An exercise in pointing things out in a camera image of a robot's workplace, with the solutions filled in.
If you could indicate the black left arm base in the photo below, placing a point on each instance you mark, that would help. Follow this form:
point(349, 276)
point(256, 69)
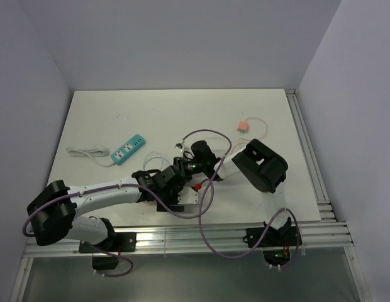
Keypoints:
point(106, 256)

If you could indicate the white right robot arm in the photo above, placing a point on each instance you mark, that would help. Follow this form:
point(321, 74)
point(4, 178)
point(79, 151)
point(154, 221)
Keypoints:
point(264, 168)

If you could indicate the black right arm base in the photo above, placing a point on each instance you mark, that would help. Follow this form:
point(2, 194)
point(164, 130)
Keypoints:
point(284, 238)

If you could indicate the orange charger plug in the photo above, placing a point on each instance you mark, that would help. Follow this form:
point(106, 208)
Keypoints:
point(243, 127)

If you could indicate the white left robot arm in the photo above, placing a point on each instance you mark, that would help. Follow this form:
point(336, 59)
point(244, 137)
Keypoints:
point(59, 211)

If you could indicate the teal power strip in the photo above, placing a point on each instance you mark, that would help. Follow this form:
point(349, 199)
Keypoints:
point(129, 148)

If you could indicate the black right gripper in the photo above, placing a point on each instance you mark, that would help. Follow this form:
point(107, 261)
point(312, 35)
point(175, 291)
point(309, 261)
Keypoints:
point(183, 165)

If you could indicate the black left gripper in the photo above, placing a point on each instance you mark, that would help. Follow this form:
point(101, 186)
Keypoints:
point(172, 204)

